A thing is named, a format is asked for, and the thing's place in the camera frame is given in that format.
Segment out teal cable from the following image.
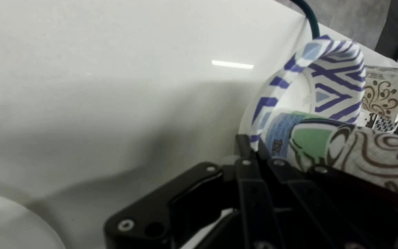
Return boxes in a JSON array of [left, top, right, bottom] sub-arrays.
[[290, 0, 322, 39]]

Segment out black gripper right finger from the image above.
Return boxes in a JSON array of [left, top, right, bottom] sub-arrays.
[[259, 143, 371, 249]]

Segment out patterned paper cup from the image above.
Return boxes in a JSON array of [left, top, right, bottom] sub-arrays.
[[261, 113, 398, 194]]

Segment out blue patterned paper plate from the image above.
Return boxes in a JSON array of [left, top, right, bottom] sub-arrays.
[[239, 37, 366, 147]]

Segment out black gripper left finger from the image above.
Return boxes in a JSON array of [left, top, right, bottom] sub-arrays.
[[235, 135, 288, 249]]

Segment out clear organizer with packets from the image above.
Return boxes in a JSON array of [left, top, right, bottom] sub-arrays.
[[362, 67, 398, 133]]

